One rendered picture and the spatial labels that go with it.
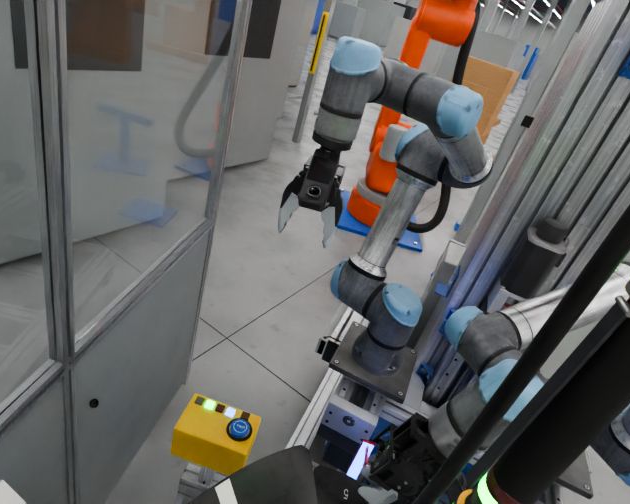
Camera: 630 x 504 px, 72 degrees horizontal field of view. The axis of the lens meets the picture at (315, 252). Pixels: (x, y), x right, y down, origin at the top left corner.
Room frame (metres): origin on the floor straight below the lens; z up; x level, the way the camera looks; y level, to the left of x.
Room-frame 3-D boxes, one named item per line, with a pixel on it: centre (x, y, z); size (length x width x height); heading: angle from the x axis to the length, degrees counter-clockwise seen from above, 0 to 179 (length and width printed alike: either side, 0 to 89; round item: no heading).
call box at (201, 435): (0.59, 0.08, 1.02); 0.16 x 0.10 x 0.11; 87
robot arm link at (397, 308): (0.98, -0.26, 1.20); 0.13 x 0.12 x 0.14; 59
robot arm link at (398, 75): (0.83, -0.04, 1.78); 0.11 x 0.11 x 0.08; 59
